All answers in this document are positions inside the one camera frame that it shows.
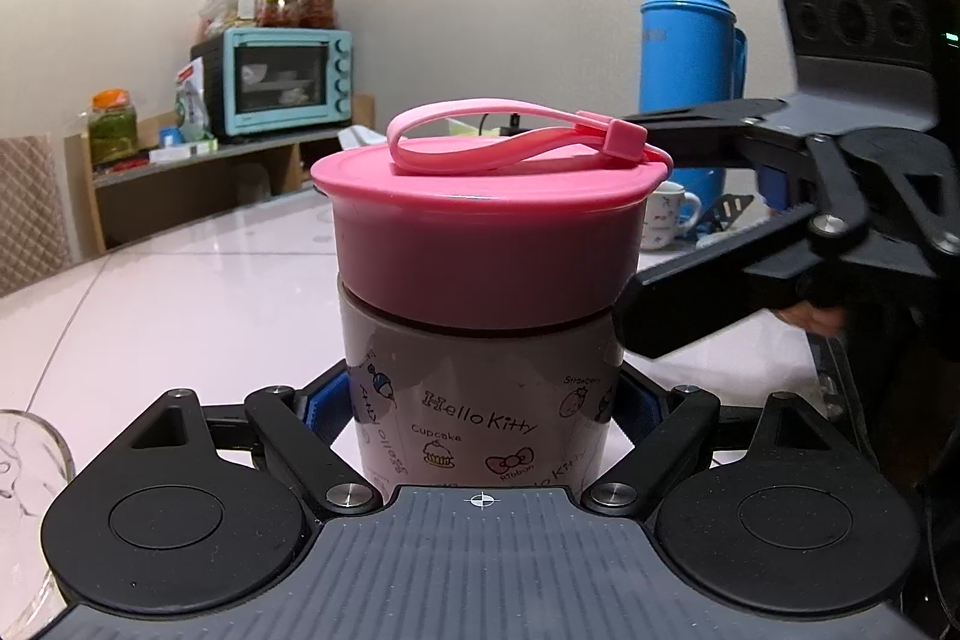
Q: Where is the wooden shelf unit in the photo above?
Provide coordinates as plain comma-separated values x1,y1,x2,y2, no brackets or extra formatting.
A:
63,94,376,256

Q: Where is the black folding stand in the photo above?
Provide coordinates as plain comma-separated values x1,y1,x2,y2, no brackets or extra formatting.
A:
696,194,755,238

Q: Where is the blue thermos flask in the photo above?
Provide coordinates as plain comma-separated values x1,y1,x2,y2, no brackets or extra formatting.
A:
639,0,749,221

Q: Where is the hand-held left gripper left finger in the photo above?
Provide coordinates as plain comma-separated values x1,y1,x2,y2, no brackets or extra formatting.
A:
127,368,383,513

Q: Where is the Hello Kitty mug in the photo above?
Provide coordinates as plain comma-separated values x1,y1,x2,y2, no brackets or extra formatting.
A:
336,271,627,507

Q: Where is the white printed mug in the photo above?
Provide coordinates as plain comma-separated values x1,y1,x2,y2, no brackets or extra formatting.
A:
641,181,704,253

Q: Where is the green jar with orange lid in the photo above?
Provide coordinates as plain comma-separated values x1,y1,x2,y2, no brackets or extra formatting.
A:
88,89,140,166

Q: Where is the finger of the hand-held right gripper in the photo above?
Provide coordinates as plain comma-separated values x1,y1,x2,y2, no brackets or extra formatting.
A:
622,98,815,214
610,134,872,360

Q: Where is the clear plastic bag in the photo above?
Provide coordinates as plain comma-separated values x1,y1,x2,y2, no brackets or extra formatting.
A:
196,0,235,43

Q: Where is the green and white packet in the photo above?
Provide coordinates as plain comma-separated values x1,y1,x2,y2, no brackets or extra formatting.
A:
173,61,215,143

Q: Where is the flat white box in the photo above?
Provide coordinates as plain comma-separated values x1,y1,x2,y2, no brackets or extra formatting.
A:
148,137,219,164

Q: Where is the teal toaster oven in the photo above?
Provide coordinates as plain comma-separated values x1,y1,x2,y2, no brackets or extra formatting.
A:
190,28,354,145

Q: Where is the clear drinking glass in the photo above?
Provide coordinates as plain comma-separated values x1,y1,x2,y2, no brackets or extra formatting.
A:
0,410,77,640

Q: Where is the pink bottle cap with strap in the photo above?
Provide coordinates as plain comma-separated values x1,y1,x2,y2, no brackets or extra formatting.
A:
310,94,674,331

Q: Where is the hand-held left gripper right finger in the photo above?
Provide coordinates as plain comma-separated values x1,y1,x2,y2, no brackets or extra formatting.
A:
581,370,838,513

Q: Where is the white tissue pack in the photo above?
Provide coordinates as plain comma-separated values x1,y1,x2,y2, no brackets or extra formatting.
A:
337,125,392,151

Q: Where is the person's right hand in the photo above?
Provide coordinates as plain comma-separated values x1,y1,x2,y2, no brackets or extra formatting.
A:
776,301,850,338

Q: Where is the quilted chair back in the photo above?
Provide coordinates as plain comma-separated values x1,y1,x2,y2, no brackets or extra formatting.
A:
0,133,77,298

